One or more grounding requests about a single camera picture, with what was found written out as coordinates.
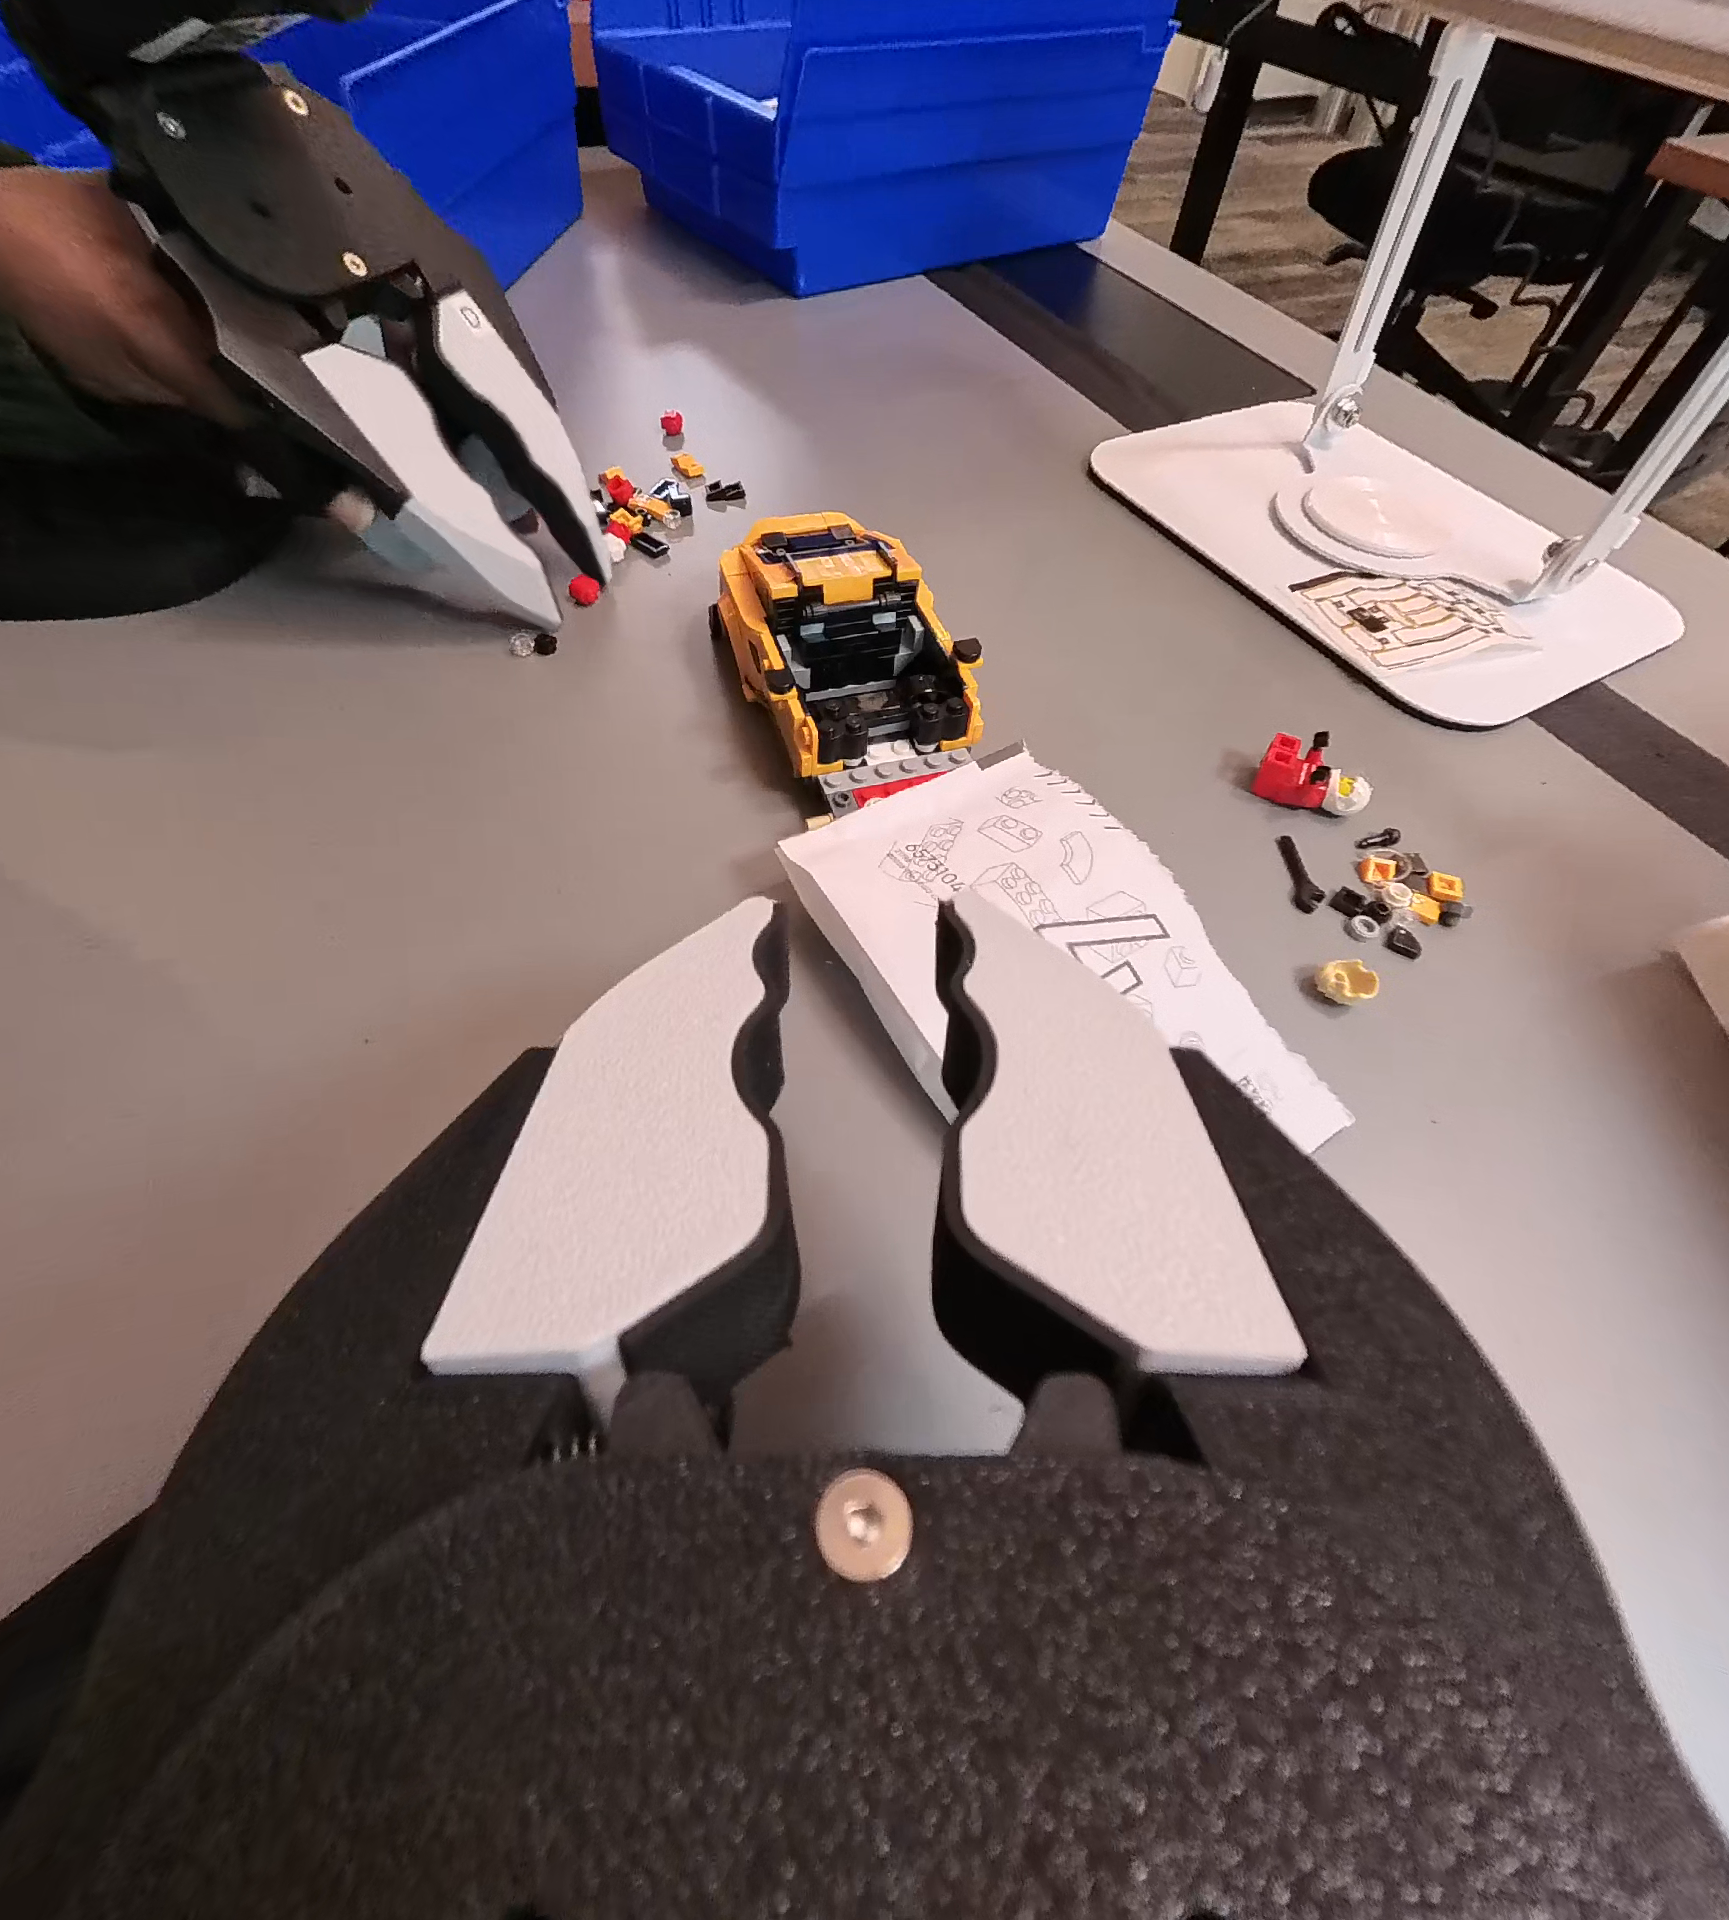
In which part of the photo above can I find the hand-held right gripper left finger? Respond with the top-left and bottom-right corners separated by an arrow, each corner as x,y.
422,898 -> 803,1446

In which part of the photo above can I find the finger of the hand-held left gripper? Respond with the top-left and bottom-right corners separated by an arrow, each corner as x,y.
297,345 -> 573,634
426,284 -> 616,593

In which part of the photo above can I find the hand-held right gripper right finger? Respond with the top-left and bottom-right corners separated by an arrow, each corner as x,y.
932,898 -> 1314,1432

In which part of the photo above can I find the large pile of toy bricks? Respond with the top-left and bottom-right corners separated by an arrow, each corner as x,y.
510,405 -> 751,664

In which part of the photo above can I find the blue plastic bin holding bricks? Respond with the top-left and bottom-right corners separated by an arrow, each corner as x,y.
0,0 -> 587,292

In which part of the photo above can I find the torn white paper bag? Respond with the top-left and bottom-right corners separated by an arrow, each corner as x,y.
776,751 -> 1362,1154

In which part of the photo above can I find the person's left hand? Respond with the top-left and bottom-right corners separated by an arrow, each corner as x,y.
0,156 -> 376,527

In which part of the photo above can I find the yellow toy brick car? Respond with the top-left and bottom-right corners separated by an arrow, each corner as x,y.
711,513 -> 984,829

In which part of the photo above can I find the black bumpy wrist rest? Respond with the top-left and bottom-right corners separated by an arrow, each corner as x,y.
0,405 -> 358,622

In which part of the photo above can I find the small group of toy bricks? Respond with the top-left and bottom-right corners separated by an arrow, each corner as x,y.
1330,829 -> 1477,961

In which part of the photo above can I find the blue plastic bin holding paper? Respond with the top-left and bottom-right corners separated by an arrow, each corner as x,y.
591,0 -> 1177,299

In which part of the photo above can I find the sticker sheet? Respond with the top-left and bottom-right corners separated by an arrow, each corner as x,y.
1282,563 -> 1541,669

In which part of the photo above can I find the white adjustable stand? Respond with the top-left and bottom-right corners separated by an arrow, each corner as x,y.
1088,0 -> 1729,734

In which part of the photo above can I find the black office chair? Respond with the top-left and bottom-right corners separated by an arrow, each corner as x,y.
1305,135 -> 1556,325

